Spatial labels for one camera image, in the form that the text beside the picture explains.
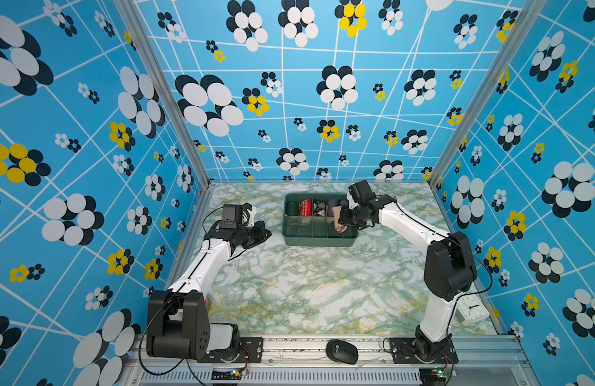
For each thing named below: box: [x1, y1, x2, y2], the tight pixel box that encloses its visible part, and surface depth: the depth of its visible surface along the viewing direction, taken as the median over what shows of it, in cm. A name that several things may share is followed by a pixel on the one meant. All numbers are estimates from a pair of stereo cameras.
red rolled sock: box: [299, 199, 313, 217], surface depth 104 cm
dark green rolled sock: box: [286, 201, 300, 216], surface depth 105 cm
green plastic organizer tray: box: [281, 193, 359, 247], surface depth 104 cm
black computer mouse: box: [325, 339, 359, 365], surface depth 74 cm
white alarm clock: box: [455, 294, 490, 325], surface depth 80 cm
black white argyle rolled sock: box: [312, 199, 327, 218], surface depth 104 cm
